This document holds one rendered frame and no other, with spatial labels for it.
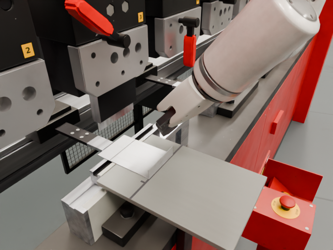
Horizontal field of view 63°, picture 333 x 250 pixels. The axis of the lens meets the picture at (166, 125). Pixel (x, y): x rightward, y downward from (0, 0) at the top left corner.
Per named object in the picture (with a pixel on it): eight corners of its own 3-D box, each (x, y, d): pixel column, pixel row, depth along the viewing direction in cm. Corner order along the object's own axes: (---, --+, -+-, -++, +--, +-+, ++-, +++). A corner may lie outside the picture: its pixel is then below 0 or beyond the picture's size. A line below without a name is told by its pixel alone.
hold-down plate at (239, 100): (231, 118, 93) (232, 110, 91) (216, 114, 95) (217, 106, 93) (257, 87, 114) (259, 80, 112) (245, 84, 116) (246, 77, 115)
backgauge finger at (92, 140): (88, 168, 55) (84, 149, 53) (12, 130, 67) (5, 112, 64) (126, 139, 64) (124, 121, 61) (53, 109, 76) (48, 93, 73)
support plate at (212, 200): (231, 257, 39) (232, 252, 38) (96, 184, 51) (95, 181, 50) (266, 180, 52) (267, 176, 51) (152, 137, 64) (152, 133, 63)
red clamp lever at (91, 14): (83, -5, 28) (133, 38, 37) (56, -8, 30) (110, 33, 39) (77, 11, 28) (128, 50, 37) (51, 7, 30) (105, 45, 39)
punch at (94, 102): (102, 133, 49) (95, 84, 44) (94, 130, 50) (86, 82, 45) (137, 110, 56) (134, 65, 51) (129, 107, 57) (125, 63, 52)
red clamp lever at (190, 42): (193, 69, 56) (195, 18, 50) (176, 65, 58) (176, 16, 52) (197, 66, 57) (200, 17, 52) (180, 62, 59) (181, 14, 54)
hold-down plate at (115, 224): (123, 248, 53) (122, 238, 51) (102, 235, 55) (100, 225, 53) (195, 161, 74) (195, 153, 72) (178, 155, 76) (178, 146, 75)
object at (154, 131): (102, 187, 53) (100, 175, 51) (91, 181, 54) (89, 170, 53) (159, 137, 67) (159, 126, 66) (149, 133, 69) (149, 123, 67)
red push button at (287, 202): (291, 218, 71) (295, 208, 69) (275, 211, 73) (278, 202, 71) (294, 207, 74) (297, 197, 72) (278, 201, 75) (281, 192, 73)
